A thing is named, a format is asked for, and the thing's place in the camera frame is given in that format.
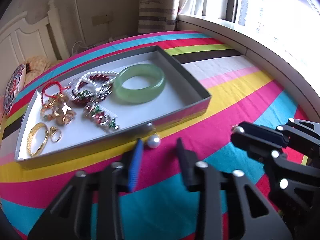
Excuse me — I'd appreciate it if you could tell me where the gold ring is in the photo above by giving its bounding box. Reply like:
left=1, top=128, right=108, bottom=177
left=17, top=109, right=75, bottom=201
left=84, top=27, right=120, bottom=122
left=48, top=125, right=62, bottom=144

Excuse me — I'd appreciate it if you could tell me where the pearl earring pair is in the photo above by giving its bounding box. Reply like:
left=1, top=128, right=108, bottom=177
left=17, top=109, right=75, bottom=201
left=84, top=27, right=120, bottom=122
left=146, top=134, right=161, bottom=149

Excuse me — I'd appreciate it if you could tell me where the silver jewelled hair clip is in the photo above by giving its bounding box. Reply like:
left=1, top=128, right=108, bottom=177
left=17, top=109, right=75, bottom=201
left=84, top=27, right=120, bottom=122
left=82, top=102, right=120, bottom=132

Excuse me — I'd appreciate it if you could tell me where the gold mesh bangle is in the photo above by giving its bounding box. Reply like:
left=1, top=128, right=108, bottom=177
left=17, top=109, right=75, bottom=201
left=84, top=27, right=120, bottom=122
left=27, top=122, right=49, bottom=157

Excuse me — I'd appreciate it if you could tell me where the grey cardboard tray box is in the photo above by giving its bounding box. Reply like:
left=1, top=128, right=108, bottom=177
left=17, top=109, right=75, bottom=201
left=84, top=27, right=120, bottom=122
left=14, top=46, right=211, bottom=168

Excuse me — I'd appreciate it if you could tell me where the dark red bead bracelet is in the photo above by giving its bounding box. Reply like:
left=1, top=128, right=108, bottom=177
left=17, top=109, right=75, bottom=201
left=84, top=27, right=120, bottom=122
left=70, top=73, right=113, bottom=107

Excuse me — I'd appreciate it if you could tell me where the green jade bangle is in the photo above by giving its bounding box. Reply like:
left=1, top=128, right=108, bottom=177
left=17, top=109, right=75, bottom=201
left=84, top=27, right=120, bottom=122
left=113, top=63, right=166, bottom=104

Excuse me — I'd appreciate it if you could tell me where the red cord gold charm bracelet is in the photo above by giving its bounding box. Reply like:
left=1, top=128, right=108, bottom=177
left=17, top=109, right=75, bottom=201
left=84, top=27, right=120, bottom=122
left=40, top=80, right=72, bottom=111

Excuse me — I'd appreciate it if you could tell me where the white pearl necklace with pendant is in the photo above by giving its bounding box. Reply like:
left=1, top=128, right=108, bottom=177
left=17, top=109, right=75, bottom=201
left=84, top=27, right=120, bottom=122
left=69, top=70, right=120, bottom=100

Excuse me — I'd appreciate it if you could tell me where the rainbow striped tablecloth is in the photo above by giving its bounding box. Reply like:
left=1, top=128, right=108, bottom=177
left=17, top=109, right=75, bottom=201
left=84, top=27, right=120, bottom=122
left=1, top=31, right=307, bottom=239

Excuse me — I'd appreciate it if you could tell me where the dark framed window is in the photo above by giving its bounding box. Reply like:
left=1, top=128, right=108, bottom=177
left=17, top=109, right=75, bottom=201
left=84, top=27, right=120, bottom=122
left=200, top=0, right=319, bottom=32

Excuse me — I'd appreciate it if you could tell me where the round patterned cushion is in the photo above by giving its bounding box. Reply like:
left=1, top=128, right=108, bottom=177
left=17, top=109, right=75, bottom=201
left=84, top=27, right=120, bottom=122
left=3, top=63, right=28, bottom=115

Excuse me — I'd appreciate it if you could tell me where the beige fuzzy blanket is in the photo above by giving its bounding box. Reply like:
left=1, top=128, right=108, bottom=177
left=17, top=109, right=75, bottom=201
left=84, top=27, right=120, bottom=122
left=24, top=56, right=62, bottom=86

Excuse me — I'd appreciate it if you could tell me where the white wooden headboard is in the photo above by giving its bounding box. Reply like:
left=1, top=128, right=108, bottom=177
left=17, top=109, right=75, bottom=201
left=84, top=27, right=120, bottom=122
left=0, top=0, right=71, bottom=68

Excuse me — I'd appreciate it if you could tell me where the printed beige curtain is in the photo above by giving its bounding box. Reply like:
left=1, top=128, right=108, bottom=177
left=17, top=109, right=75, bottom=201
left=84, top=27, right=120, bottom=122
left=138, top=0, right=187, bottom=34

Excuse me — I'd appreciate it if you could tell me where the white charging cable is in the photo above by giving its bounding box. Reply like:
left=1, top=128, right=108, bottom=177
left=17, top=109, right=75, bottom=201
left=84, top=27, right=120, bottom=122
left=71, top=41, right=101, bottom=55

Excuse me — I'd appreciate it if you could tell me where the wall power socket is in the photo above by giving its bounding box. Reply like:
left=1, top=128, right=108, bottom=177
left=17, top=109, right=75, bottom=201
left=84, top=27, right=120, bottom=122
left=91, top=12, right=113, bottom=27

